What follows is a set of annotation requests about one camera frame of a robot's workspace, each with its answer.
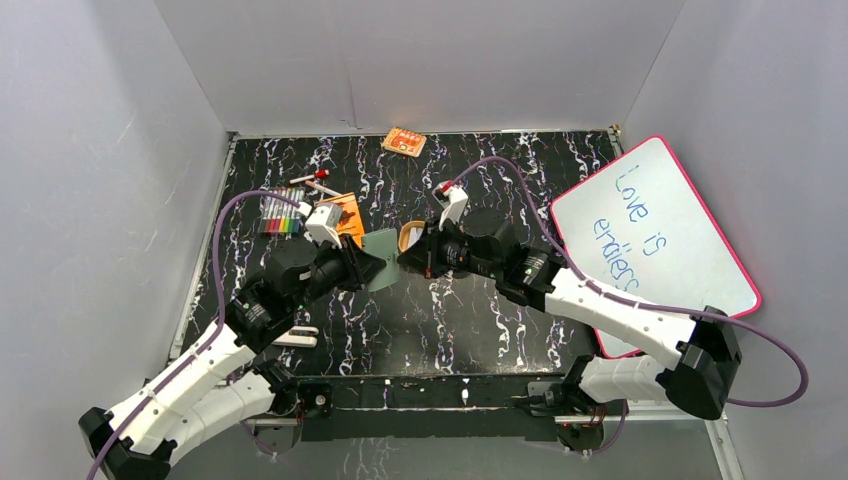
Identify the white stapler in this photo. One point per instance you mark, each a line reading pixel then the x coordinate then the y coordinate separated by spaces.
pixel 298 337

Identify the pack of coloured markers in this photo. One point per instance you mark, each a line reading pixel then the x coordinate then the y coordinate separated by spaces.
pixel 277 216

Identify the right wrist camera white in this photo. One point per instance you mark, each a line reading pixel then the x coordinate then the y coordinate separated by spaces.
pixel 453 199

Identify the white marker pen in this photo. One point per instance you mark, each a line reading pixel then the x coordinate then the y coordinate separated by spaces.
pixel 323 189

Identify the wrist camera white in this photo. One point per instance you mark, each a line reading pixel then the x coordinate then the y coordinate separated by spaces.
pixel 321 222
pixel 453 199

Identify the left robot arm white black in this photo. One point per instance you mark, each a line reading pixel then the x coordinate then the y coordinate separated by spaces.
pixel 185 405

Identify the small orange card box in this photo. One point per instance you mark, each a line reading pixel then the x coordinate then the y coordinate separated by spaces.
pixel 405 142

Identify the green card holder wallet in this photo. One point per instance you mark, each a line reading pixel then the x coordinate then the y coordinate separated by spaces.
pixel 384 245

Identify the red capped marker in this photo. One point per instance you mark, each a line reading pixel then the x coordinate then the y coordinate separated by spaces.
pixel 320 174

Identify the orange paperback book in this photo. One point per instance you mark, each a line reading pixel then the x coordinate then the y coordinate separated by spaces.
pixel 350 221

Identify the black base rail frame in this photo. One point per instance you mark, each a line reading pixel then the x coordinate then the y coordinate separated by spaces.
pixel 546 409

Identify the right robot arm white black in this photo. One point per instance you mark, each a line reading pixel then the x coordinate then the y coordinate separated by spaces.
pixel 689 360

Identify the pink framed whiteboard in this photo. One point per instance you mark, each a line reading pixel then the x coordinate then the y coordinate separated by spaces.
pixel 640 225

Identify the tan oval tray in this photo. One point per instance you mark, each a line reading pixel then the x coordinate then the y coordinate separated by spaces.
pixel 410 233

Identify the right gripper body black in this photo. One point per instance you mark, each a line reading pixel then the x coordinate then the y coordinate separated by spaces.
pixel 451 251

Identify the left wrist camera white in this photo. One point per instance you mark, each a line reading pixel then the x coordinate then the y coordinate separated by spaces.
pixel 321 222

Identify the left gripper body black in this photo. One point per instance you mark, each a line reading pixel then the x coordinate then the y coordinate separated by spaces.
pixel 353 266

